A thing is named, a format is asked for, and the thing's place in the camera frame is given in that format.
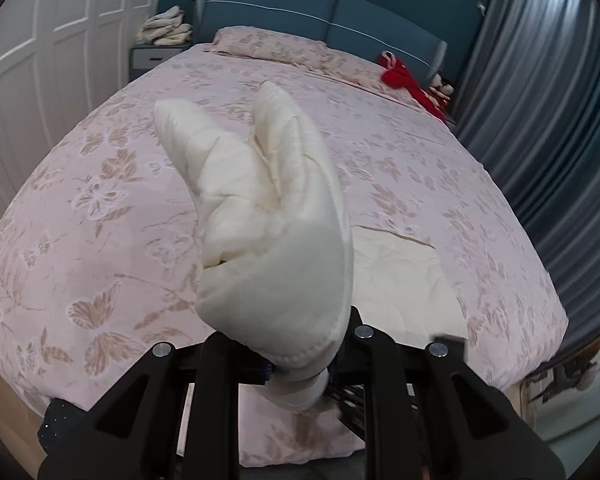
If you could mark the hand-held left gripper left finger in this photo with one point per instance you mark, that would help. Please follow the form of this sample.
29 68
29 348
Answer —
220 370

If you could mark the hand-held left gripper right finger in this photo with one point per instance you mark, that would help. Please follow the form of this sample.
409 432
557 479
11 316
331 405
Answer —
380 370

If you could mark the cream quilted jacket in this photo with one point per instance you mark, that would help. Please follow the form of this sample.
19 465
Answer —
270 210

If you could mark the pile of cream clothes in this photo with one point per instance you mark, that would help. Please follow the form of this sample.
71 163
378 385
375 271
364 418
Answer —
162 27

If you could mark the pink butterfly print duvet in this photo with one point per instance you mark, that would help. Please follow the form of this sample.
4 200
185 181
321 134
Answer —
105 200

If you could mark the plush doll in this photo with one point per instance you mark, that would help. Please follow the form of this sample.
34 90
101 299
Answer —
442 91

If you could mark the red garment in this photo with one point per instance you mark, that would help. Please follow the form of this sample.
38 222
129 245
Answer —
402 77

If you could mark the pink floral pillow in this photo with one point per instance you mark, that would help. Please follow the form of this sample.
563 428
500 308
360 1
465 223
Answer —
265 42
360 67

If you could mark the grey curtain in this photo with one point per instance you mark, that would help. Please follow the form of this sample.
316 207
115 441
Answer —
555 110

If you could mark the grey nightstand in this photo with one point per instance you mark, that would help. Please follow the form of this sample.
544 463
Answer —
147 60

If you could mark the blue upholstered headboard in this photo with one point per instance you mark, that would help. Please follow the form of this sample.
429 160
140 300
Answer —
280 15

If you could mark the white wardrobe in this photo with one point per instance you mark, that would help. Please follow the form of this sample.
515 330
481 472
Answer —
55 35

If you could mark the wooden bed frame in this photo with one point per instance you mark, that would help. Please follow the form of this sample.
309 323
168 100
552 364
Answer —
5 410

